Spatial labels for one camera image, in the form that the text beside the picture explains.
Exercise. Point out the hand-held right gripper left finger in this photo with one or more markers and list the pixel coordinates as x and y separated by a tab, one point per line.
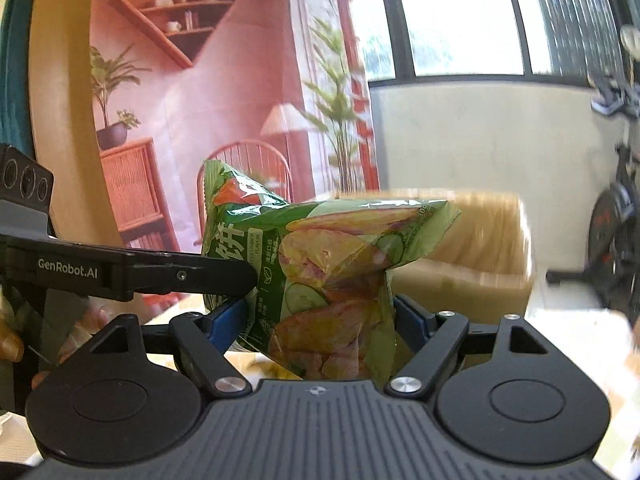
227	322

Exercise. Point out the pink room wall poster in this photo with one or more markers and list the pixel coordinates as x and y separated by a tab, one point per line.
210	110

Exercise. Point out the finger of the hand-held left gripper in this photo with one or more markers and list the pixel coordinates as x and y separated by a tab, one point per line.
200	276

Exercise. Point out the black framed window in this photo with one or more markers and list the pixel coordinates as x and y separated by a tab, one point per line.
450	15

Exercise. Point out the teal curtain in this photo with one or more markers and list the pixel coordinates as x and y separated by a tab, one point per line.
12	60

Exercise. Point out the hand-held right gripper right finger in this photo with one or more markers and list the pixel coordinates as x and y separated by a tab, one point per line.
414	327

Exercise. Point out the brown cardboard box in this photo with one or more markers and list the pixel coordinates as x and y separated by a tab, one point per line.
480	240

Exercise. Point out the green chip bag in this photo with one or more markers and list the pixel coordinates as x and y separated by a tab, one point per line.
325	280

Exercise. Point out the floral checkered tablecloth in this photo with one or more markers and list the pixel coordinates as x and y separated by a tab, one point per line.
575	340

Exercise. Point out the black exercise bike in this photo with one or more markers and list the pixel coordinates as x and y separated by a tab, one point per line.
612	230

